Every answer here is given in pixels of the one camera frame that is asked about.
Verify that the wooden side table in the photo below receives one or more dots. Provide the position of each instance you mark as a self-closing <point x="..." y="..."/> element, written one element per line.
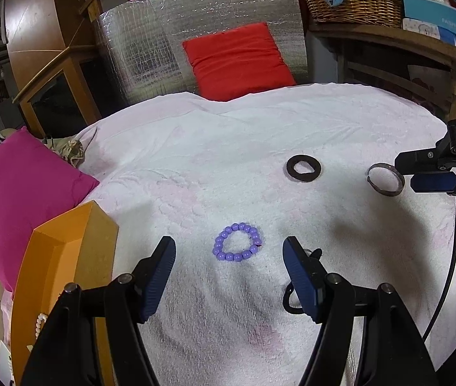
<point x="376" y="36"/>

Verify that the wooden glass cabinet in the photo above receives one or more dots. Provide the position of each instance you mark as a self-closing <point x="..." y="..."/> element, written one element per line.
<point x="63" y="96"/>

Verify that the wicker basket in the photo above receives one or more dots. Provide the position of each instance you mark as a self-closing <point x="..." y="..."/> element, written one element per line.
<point x="356" y="4"/>

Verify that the red pillow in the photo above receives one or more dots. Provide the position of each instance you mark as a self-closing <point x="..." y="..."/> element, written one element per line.
<point x="240" y="60"/>

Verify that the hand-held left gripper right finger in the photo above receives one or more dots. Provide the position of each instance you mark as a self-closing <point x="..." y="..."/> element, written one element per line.
<point x="302" y="281"/>

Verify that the orange cardboard box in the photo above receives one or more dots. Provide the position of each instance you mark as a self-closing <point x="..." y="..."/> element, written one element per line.
<point x="51" y="273"/>

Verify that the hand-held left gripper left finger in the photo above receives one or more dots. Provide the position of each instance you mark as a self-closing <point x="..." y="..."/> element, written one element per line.
<point x="153" y="281"/>

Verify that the pink pillow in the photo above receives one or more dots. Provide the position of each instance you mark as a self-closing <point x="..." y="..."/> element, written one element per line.
<point x="19" y="201"/>

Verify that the silver metal bangle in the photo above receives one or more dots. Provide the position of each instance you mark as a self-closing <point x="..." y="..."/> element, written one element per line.
<point x="376" y="189"/>

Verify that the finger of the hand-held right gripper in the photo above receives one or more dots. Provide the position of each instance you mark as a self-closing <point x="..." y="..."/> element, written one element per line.
<point x="420" y="161"/>
<point x="432" y="181"/>

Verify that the camouflage cloth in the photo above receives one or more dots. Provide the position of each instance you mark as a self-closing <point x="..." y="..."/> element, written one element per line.
<point x="69" y="150"/>

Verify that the wooden pillar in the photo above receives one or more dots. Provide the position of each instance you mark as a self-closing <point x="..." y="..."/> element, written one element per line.
<point x="39" y="16"/>

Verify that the silver foil insulation mat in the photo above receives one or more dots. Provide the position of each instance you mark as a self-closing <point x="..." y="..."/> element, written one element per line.
<point x="147" y="36"/>

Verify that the white patterned box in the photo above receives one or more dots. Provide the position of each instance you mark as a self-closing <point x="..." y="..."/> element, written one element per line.
<point x="422" y="29"/>

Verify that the blue cardboard box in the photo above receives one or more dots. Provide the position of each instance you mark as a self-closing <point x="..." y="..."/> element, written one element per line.
<point x="440" y="18"/>

